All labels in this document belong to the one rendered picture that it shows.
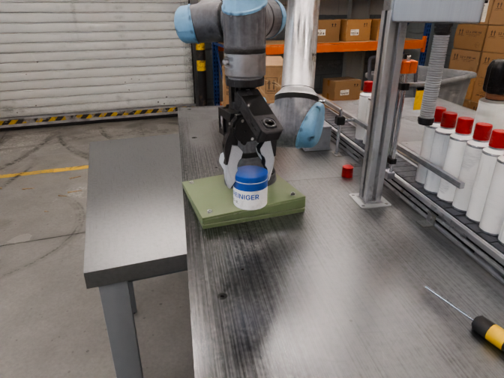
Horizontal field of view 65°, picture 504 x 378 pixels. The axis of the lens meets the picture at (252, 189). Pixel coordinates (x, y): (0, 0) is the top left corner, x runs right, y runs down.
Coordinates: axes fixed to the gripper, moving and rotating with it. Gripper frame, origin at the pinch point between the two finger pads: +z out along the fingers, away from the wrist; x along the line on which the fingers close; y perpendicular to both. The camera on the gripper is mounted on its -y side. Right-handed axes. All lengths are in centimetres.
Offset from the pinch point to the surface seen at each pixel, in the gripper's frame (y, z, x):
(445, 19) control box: -5, -29, -42
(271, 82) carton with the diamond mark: 66, -6, -41
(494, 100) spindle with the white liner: 6, -7, -82
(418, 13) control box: -0.6, -30.5, -38.7
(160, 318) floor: 81, 100, 7
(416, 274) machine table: -22.0, 16.8, -26.1
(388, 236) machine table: -8.8, 16.8, -31.5
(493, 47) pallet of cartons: 199, 6, -367
